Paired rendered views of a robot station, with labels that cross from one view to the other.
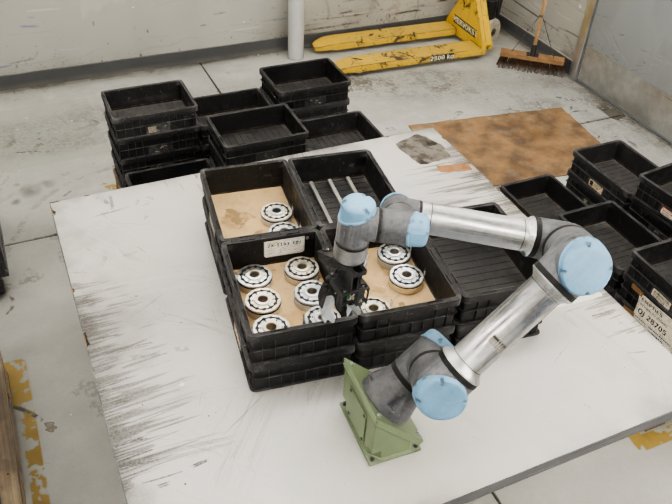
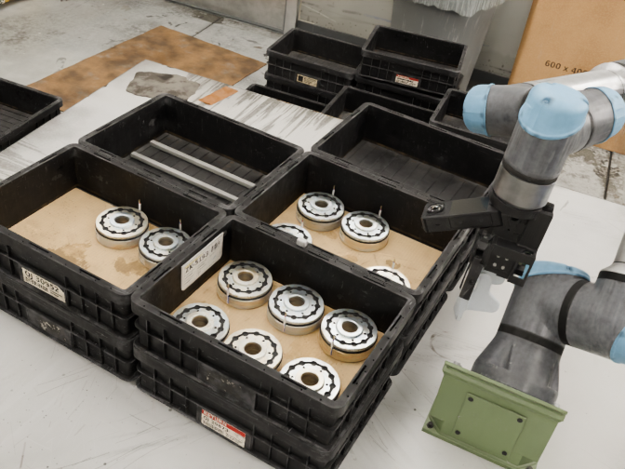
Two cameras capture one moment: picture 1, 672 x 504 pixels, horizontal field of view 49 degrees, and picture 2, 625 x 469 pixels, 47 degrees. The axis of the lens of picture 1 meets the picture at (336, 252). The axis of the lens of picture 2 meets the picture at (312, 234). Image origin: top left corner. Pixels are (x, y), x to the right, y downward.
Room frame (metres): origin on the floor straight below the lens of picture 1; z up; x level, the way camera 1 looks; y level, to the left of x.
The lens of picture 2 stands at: (0.87, 0.75, 1.77)
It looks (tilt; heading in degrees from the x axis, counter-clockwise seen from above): 38 degrees down; 314
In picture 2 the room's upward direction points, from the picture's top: 9 degrees clockwise
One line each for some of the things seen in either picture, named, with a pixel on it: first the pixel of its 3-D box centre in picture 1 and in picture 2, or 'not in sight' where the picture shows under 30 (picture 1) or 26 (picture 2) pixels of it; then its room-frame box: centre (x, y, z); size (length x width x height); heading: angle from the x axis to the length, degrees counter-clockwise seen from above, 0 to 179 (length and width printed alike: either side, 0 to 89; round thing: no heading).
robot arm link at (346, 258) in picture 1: (351, 249); (523, 182); (1.25, -0.03, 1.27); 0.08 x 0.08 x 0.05
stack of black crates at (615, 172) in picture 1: (614, 195); (316, 86); (2.96, -1.33, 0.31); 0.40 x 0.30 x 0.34; 27
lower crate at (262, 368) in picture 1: (286, 321); (269, 366); (1.52, 0.13, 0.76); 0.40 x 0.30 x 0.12; 19
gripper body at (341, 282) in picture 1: (347, 278); (508, 234); (1.24, -0.03, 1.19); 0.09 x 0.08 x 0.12; 29
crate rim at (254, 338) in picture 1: (286, 281); (276, 303); (1.52, 0.13, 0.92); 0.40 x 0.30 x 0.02; 19
